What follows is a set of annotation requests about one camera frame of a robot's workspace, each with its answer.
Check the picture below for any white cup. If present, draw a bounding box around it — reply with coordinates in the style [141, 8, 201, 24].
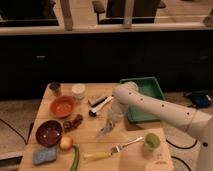
[71, 83, 86, 100]

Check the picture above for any wooden cutting board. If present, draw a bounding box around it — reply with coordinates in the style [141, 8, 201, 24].
[118, 128, 174, 171]

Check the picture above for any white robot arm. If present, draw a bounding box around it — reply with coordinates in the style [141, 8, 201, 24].
[108, 82, 213, 171]

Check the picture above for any black floor cable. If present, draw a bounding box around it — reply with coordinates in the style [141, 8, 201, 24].
[165, 138, 198, 150]

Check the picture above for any black chair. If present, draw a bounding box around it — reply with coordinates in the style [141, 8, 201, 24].
[92, 0, 166, 24]

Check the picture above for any grey blue towel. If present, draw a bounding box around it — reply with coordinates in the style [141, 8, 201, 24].
[96, 119, 115, 137]

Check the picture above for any blue bag on floor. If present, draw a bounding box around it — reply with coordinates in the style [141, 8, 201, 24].
[184, 92, 212, 108]

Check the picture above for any orange bowl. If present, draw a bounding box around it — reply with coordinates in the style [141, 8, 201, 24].
[49, 96, 75, 118]

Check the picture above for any green plastic tray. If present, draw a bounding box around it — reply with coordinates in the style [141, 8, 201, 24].
[119, 76, 166, 124]

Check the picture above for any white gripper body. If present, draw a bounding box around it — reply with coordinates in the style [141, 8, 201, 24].
[109, 99, 128, 122]

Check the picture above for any blue sponge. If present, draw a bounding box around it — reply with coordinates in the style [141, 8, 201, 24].
[32, 146, 57, 165]

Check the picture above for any green cup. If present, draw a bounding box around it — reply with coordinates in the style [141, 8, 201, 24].
[144, 133, 160, 152]

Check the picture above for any black white brush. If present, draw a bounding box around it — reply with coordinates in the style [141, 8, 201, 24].
[89, 96, 113, 117]

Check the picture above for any yellow onion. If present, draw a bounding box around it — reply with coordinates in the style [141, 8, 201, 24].
[60, 136, 73, 150]

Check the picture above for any dark red bowl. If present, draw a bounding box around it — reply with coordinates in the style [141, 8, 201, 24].
[35, 120, 62, 147]

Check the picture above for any yellow handled fork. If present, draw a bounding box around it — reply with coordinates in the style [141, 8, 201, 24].
[83, 136, 144, 160]

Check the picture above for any green bean pod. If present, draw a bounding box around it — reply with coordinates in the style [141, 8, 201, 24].
[70, 145, 80, 171]

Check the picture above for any brown dried food piece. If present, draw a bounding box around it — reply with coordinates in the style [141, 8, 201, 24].
[63, 114, 83, 132]

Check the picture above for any dark small cup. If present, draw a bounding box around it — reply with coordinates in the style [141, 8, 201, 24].
[49, 82, 61, 97]

